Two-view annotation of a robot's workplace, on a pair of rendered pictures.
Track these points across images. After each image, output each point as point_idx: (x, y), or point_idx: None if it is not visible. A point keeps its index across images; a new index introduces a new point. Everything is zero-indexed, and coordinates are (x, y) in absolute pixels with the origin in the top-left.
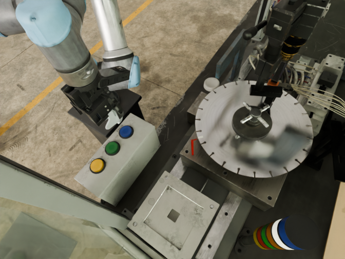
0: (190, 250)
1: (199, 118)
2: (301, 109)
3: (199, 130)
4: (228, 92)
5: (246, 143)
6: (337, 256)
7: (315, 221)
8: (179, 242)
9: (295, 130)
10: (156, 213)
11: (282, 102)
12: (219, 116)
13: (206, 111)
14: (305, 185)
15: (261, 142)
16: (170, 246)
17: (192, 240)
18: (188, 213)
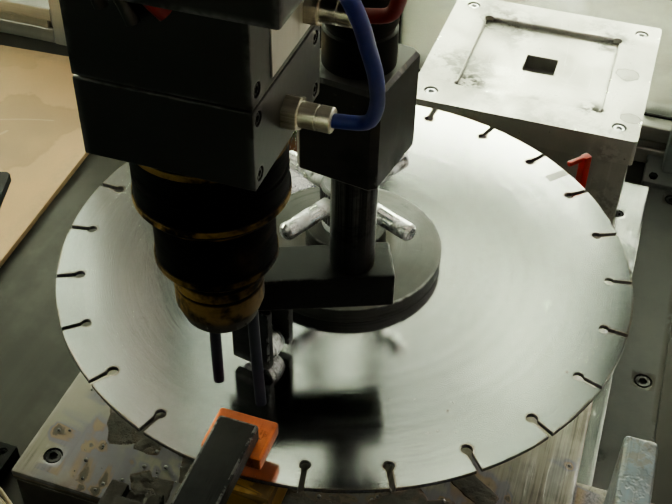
0: (461, 19)
1: (597, 240)
2: (85, 346)
3: (574, 197)
4: (499, 386)
5: None
6: (1, 211)
7: (38, 279)
8: (495, 29)
9: (139, 250)
10: (595, 62)
11: (185, 369)
12: (503, 258)
13: (579, 272)
14: (44, 376)
15: (295, 189)
16: (515, 17)
17: (462, 32)
18: (496, 73)
